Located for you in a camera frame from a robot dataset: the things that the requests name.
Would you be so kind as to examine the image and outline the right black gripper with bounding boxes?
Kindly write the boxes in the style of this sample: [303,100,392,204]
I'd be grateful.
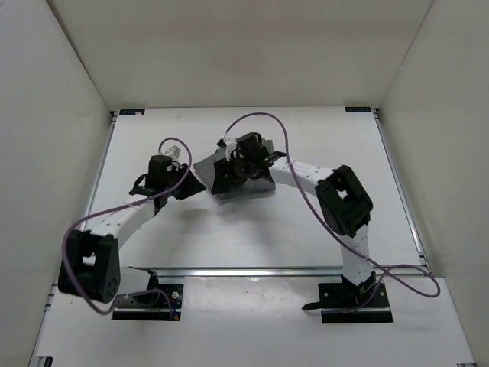
[213,154,256,194]

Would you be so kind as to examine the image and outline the grey pleated skirt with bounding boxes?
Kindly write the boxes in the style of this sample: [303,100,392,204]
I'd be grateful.
[193,138,276,199]

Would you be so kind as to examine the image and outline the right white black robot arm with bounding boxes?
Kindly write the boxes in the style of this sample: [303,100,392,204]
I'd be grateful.
[211,132,376,306]

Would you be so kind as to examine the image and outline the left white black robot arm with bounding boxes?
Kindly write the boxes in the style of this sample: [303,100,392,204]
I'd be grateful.
[58,154,206,304]

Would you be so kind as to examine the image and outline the left blue corner label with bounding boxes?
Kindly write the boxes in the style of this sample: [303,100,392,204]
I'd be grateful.
[118,109,145,115]

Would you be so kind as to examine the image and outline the blue corner label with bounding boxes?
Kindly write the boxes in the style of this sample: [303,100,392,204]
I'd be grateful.
[118,109,145,115]
[345,106,372,113]

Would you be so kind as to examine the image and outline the right blue corner label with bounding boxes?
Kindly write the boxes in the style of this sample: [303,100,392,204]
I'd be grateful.
[345,106,372,113]

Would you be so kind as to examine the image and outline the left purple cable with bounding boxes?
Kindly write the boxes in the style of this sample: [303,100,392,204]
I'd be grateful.
[63,137,192,321]

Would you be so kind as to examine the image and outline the purple cable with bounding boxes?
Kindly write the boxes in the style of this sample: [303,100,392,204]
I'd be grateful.
[221,112,440,315]
[63,137,192,321]

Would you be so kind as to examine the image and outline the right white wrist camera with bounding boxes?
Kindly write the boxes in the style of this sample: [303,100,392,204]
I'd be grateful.
[217,134,237,161]

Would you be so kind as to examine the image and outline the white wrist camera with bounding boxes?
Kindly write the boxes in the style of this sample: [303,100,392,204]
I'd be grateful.
[163,145,181,161]
[217,134,237,161]

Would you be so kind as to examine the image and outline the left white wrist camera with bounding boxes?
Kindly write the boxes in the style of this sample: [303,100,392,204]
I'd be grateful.
[163,145,181,161]

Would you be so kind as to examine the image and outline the silver aluminium front rail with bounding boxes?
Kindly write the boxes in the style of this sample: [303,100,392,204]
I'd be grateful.
[121,266,432,278]

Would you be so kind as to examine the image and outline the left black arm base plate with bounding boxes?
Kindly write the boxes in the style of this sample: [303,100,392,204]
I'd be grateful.
[112,281,184,322]

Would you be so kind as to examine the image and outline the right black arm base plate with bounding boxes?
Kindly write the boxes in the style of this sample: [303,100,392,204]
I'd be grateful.
[318,283,393,324]

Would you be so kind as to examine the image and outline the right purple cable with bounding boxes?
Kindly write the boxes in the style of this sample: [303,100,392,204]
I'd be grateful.
[221,112,440,315]

